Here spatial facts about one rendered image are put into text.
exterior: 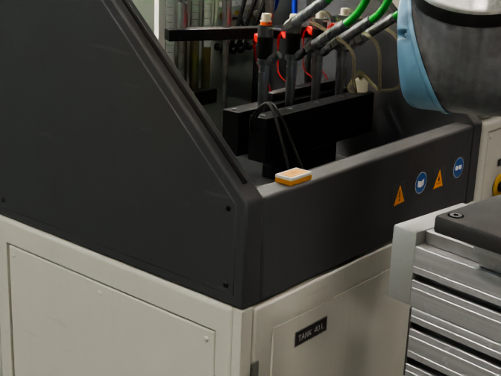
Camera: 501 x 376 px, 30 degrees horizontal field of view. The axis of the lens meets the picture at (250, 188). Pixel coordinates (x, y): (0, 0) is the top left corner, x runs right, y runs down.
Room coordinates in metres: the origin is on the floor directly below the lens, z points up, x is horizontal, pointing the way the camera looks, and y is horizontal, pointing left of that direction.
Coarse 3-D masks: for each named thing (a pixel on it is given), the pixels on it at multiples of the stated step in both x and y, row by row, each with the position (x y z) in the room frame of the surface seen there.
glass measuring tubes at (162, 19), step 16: (160, 0) 1.80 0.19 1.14; (176, 0) 1.84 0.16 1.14; (192, 0) 1.85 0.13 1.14; (208, 0) 1.88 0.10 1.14; (160, 16) 1.80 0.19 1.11; (176, 16) 1.84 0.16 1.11; (192, 16) 1.85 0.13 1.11; (208, 16) 1.88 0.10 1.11; (160, 32) 1.80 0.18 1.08; (176, 48) 1.84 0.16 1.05; (192, 48) 1.85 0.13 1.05; (208, 48) 1.88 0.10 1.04; (176, 64) 1.84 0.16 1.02; (192, 64) 1.85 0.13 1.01; (208, 64) 1.88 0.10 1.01; (192, 80) 1.85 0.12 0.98; (208, 80) 1.88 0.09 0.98; (208, 96) 1.87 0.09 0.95
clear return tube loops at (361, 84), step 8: (360, 16) 1.82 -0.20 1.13; (312, 24) 1.71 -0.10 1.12; (392, 32) 1.77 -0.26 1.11; (352, 56) 1.65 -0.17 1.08; (352, 72) 1.65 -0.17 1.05; (360, 72) 1.80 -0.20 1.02; (352, 80) 1.65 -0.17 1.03; (360, 80) 1.81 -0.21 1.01; (368, 80) 1.79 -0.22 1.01; (360, 88) 1.81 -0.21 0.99; (376, 88) 1.74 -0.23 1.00; (392, 88) 1.77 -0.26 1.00
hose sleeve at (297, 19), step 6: (318, 0) 1.54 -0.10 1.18; (324, 0) 1.54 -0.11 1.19; (312, 6) 1.55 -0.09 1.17; (318, 6) 1.54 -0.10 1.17; (324, 6) 1.54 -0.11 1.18; (300, 12) 1.57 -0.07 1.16; (306, 12) 1.56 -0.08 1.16; (312, 12) 1.55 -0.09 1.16; (294, 18) 1.57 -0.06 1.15; (300, 18) 1.56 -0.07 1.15; (306, 18) 1.56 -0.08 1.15; (294, 24) 1.57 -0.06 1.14; (300, 24) 1.57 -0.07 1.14
